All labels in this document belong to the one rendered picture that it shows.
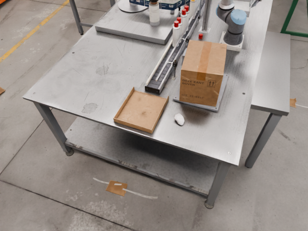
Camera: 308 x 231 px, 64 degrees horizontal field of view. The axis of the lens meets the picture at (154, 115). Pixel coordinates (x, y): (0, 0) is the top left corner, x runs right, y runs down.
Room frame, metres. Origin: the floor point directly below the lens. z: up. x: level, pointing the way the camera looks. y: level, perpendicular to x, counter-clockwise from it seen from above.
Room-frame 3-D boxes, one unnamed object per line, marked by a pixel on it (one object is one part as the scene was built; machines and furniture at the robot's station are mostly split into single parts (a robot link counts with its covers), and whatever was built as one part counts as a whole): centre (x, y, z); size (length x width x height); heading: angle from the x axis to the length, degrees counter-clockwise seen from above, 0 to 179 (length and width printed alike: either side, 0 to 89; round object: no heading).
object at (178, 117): (0.94, -0.15, 0.85); 0.08 x 0.07 x 0.04; 172
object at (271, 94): (1.53, -0.61, 0.81); 0.90 x 0.90 x 0.04; 68
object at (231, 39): (1.70, -0.68, 0.92); 0.15 x 0.15 x 0.10
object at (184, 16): (1.82, -0.28, 0.98); 0.05 x 0.05 x 0.20
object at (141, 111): (1.04, 0.07, 0.85); 0.30 x 0.26 x 0.04; 155
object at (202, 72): (1.19, -0.33, 0.99); 0.30 x 0.24 x 0.27; 163
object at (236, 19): (1.70, -0.67, 1.04); 0.13 x 0.12 x 0.14; 24
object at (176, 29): (1.65, -0.21, 0.98); 0.05 x 0.05 x 0.20
